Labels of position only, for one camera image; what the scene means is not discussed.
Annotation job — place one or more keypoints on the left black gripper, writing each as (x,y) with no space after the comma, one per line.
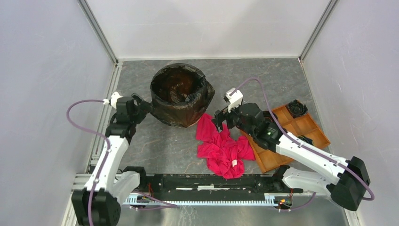
(143,108)

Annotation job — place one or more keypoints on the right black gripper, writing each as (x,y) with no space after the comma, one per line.
(218,118)

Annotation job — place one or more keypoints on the black plastic trash bag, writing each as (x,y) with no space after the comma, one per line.
(180,95)

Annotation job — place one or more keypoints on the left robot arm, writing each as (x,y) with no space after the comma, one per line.
(99,202)

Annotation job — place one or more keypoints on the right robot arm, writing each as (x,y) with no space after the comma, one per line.
(345,181)

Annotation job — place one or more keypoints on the red cloth towel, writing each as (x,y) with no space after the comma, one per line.
(224,155)

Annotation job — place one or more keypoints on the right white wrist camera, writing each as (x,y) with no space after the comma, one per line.
(234,98)

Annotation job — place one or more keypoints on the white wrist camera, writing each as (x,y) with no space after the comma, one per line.
(234,98)
(112,101)

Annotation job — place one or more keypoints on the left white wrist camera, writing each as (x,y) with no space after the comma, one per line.
(112,101)

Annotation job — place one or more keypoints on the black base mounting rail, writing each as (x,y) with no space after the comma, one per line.
(210,190)

